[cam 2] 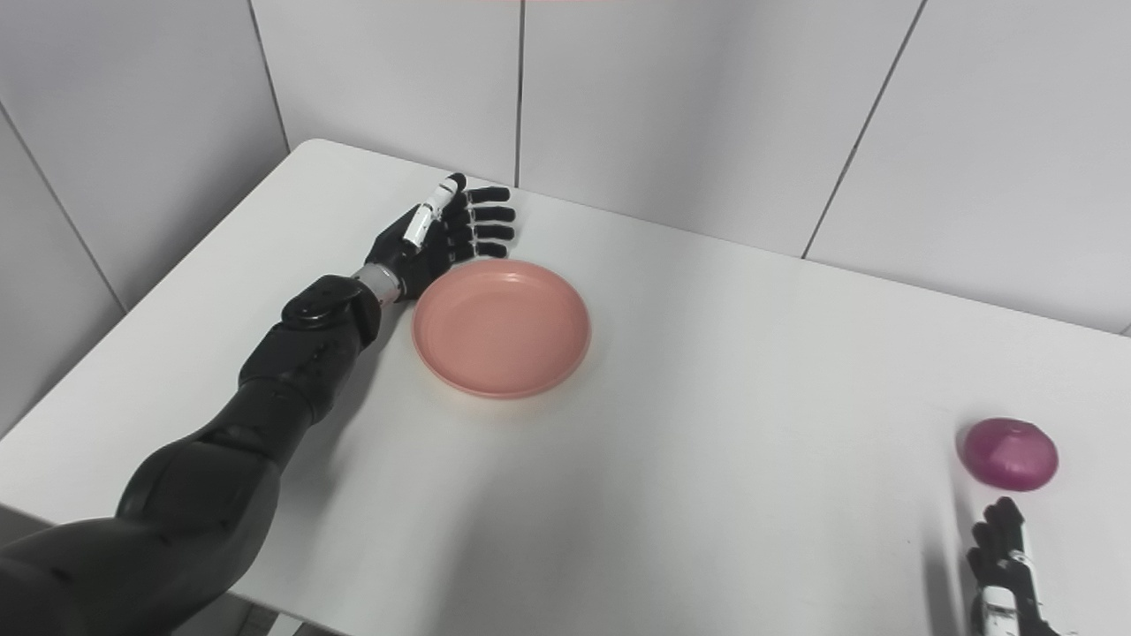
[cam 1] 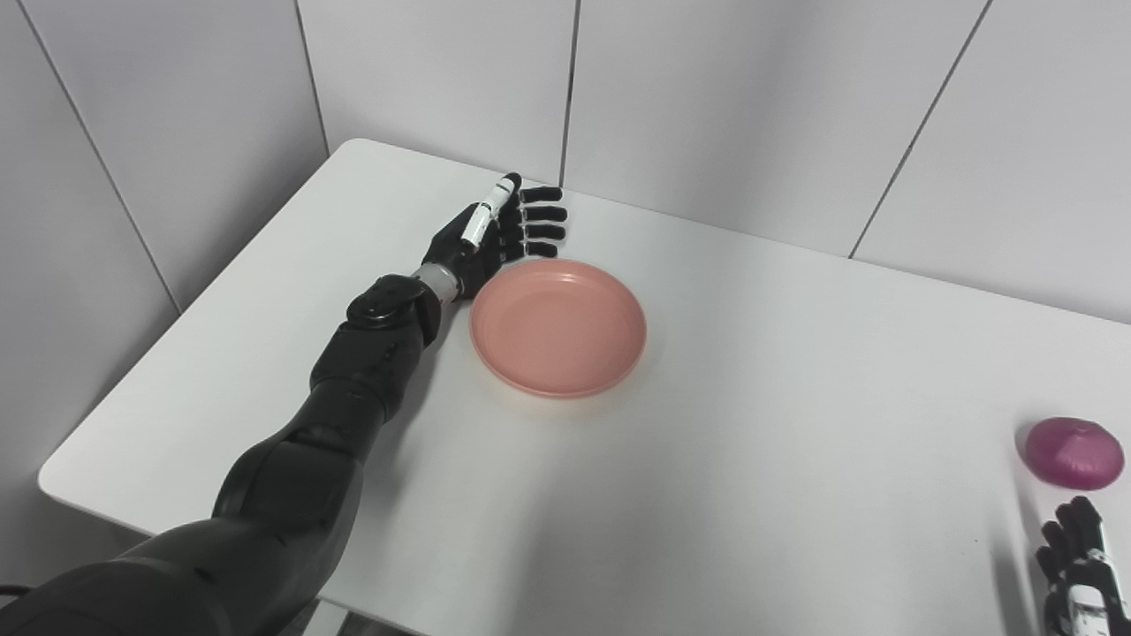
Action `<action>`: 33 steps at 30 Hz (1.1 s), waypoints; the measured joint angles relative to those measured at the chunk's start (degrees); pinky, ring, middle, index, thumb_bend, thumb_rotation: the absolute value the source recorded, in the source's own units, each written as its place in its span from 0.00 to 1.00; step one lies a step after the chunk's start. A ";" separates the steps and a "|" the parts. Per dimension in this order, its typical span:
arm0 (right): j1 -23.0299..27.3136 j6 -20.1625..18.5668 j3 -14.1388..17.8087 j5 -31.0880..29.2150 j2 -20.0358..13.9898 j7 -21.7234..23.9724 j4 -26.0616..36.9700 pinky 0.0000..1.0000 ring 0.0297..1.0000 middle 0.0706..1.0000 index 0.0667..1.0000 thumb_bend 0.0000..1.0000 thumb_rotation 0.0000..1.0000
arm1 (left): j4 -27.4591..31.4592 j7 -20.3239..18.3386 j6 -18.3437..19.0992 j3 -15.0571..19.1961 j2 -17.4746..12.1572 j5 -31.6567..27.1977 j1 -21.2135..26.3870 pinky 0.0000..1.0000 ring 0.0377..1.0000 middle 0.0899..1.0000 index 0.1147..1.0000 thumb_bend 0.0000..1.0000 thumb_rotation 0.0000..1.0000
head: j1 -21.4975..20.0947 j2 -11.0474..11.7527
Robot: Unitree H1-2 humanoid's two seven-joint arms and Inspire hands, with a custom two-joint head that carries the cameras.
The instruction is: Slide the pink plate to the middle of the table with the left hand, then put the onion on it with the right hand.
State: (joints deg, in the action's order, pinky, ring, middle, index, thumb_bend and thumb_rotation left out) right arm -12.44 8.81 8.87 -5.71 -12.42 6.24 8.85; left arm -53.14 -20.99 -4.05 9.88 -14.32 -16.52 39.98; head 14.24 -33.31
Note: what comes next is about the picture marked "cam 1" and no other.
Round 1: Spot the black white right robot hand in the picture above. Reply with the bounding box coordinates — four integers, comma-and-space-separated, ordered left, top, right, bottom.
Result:
1035, 496, 1131, 636

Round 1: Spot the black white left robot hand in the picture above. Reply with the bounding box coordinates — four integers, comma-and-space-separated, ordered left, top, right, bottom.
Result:
421, 172, 569, 302

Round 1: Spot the pink round plate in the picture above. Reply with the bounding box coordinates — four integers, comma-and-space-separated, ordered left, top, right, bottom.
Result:
468, 258, 649, 400

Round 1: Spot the purple red onion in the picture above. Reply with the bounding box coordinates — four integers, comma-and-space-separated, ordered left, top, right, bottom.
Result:
1022, 417, 1126, 492

